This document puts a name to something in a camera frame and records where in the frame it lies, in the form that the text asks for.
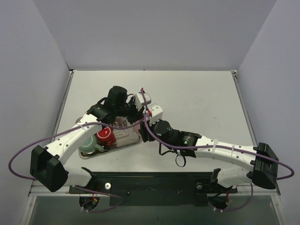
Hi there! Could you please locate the red mug black handle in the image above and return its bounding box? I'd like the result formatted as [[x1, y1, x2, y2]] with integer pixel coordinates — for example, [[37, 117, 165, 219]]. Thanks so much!
[[96, 127, 116, 146]]

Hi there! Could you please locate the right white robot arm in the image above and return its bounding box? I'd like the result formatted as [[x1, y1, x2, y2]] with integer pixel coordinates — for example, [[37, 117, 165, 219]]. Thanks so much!
[[139, 120, 279, 192]]

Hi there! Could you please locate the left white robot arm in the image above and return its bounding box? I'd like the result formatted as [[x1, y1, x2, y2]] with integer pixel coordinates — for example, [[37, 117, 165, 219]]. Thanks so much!
[[30, 86, 147, 193]]

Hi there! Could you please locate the teal glazed mug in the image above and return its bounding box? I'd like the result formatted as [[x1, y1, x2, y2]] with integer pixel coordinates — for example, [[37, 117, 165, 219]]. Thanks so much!
[[79, 135, 105, 154]]

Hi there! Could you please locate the stainless steel tray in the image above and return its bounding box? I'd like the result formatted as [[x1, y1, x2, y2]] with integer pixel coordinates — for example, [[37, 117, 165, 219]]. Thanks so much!
[[78, 117, 141, 159]]

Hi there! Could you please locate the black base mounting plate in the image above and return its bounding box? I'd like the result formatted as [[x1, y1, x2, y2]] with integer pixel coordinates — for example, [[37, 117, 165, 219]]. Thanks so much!
[[69, 172, 237, 209]]

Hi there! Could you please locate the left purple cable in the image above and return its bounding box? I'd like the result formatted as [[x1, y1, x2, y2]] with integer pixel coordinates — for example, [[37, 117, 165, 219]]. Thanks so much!
[[8, 88, 150, 214]]

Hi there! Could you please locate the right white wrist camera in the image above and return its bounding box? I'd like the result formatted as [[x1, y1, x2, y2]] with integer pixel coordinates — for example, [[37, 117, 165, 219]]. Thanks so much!
[[149, 103, 163, 125]]

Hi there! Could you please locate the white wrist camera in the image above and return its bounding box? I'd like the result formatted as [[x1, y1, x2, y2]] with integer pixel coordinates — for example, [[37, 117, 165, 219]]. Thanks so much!
[[135, 92, 151, 111], [149, 103, 163, 125]]

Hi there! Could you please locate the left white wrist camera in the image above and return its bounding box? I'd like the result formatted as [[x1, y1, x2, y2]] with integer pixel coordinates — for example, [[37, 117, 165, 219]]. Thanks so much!
[[135, 92, 151, 111]]

